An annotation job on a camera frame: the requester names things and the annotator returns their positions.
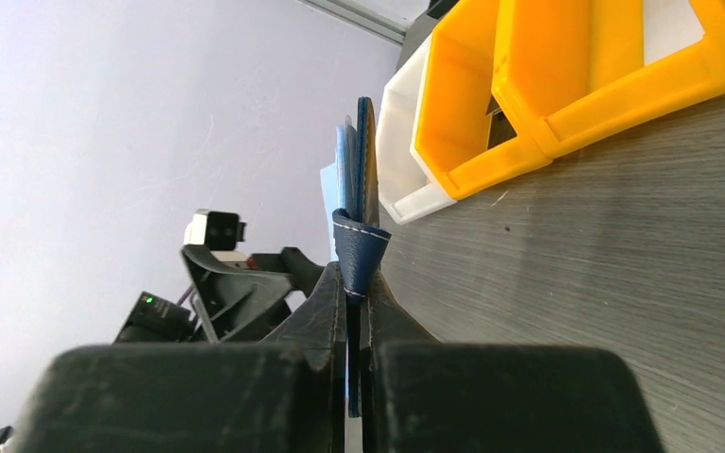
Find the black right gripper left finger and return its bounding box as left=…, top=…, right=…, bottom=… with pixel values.
left=15, top=263, right=346, bottom=452

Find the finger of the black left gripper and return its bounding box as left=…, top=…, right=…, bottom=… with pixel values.
left=180, top=244, right=324, bottom=343

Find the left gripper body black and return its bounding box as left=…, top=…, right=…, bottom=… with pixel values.
left=113, top=292, right=207, bottom=344

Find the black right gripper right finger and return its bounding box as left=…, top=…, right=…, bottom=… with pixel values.
left=361, top=275, right=663, bottom=452

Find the blue leather card holder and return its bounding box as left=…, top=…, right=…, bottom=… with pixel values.
left=330, top=96, right=391, bottom=421

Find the white plastic bin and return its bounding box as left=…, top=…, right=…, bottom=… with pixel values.
left=376, top=36, right=456, bottom=225

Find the orange plastic bin left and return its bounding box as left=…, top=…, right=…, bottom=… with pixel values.
left=414, top=1, right=551, bottom=200

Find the orange plastic bin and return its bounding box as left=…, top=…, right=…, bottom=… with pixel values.
left=414, top=1, right=551, bottom=200
left=492, top=1, right=725, bottom=158

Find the black object in bin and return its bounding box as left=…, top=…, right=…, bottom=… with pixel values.
left=486, top=97, right=517, bottom=149

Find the orange plastic bin right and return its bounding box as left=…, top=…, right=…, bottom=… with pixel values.
left=492, top=1, right=725, bottom=158

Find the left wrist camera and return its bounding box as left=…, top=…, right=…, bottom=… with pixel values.
left=183, top=209, right=252, bottom=269

